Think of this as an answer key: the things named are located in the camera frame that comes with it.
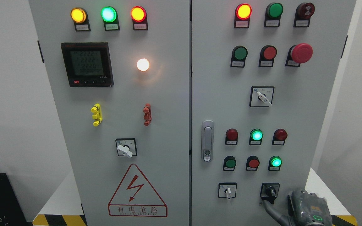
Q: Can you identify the black knob selector switch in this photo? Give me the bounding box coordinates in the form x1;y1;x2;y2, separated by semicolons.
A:
260;183;280;204

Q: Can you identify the red terminal clip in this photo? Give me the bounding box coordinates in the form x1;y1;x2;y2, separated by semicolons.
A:
143;103;152;126

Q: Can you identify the dark red indicator light left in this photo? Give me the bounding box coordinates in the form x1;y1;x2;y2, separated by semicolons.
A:
225;128;238;145

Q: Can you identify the dark red indicator light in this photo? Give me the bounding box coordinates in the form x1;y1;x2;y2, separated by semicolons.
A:
225;128;238;145
272;129;288;146

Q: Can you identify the white indicator light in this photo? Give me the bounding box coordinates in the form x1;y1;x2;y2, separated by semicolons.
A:
136;58;150;72

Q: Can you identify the green push button lower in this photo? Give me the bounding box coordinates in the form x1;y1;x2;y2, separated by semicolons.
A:
223;156;237;171

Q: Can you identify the grey left cabinet door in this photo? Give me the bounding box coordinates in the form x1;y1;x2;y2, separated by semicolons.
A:
29;0;190;226

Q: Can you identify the grey cabinet door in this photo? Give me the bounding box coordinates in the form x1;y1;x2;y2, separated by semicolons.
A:
191;0;356;226
29;0;190;226

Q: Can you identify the lit green indicator light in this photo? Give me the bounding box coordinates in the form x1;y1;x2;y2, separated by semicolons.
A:
250;128;263;145

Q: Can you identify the green push button second row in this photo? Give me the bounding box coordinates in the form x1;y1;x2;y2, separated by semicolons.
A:
230;46;248;68

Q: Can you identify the yellow terminal clip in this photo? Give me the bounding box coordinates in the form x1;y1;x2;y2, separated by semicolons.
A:
90;103;102;127

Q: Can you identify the red push button lower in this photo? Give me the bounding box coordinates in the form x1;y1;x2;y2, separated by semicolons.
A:
245;156;260;171

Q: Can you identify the grey right cabinet door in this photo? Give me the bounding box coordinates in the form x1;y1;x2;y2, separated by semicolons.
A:
191;0;356;226

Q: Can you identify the red electric warning sticker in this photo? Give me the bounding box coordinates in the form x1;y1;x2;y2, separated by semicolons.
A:
108;164;167;218

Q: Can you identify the dark red indicator light right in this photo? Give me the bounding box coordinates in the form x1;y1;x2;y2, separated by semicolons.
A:
272;129;288;146

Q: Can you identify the black digital power meter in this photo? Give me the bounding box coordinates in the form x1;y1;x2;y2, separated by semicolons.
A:
61;42;114;87

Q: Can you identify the red push button second row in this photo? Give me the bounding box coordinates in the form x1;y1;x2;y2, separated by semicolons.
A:
258;45;277;67

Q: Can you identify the lit green push button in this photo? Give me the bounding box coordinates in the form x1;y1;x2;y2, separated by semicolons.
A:
268;156;282;171

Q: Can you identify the red indicator light top left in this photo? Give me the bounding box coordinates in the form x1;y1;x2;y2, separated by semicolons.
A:
131;6;148;30

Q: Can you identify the red indicator light right door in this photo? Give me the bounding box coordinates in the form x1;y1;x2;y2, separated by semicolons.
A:
234;3;252;28

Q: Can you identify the green indicator light top left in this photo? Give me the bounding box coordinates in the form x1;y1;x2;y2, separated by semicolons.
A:
101;6;120;30

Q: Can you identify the green push button top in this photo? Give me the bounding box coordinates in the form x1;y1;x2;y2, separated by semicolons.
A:
264;2;283;27

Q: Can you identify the red emergency stop button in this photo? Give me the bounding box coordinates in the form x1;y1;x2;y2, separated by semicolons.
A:
285;43;313;67

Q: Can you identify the yellow indicator light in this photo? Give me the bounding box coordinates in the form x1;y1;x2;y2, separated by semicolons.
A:
71;7;91;31

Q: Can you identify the white platform with hazard stripes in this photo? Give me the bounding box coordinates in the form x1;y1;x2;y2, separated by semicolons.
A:
29;169;358;226

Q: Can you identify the dark red buzzer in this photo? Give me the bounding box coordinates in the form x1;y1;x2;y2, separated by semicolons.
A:
293;3;315;27

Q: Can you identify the silver door lock handle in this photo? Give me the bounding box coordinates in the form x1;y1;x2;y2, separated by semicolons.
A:
201;120;214;163

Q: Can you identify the white selector switch left door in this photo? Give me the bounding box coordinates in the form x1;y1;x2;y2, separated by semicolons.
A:
115;138;138;158

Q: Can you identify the white selector switch upper right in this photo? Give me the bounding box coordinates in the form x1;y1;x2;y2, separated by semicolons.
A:
250;86;275;107

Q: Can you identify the white selector switch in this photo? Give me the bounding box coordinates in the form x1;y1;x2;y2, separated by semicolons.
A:
250;86;275;107
217;183;237;199

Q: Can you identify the white selector switch lower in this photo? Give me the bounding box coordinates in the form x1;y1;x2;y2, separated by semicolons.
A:
217;183;237;199

